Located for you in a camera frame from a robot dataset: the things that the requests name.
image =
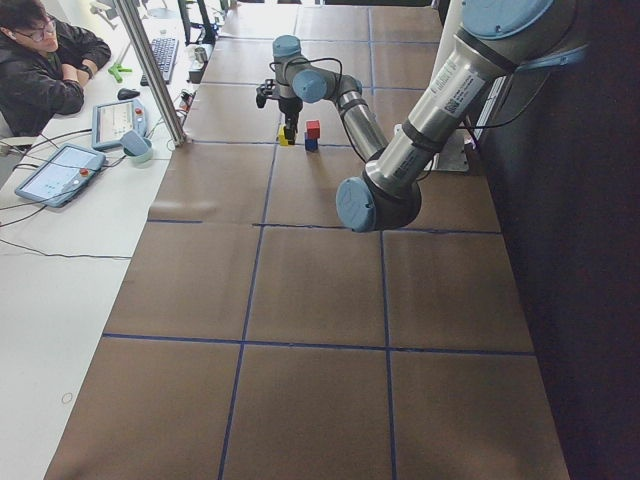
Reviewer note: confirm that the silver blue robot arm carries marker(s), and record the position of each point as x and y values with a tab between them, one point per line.
493	39

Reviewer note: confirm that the blue wooden block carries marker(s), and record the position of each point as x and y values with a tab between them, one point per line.
310	143

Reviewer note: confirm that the teach pendant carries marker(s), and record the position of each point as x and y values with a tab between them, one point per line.
62	176
111	121

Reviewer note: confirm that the aluminium frame post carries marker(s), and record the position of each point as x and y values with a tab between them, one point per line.
136	32

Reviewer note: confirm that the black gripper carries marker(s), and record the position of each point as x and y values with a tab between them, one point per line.
289	106

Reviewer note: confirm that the green plastic tool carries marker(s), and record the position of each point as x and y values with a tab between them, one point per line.
117	71

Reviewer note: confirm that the black keyboard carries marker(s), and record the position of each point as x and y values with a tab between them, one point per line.
165	51

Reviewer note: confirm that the steel cup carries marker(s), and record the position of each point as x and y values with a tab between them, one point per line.
200	55

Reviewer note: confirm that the seated person black jacket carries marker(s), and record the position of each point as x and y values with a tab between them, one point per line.
45	65

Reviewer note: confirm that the red wooden block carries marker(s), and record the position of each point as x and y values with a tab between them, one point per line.
313	129

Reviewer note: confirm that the yellow wooden block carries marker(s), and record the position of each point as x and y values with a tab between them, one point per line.
283	136

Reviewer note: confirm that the teach pendant near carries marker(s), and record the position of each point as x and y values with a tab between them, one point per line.
62	176

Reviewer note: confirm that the white mounting base plate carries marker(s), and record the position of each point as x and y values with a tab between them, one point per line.
453	157

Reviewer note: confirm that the black computer mouse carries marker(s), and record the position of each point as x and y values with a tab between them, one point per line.
126	94

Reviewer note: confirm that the teach pendant far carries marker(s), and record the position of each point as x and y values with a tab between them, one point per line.
111	121

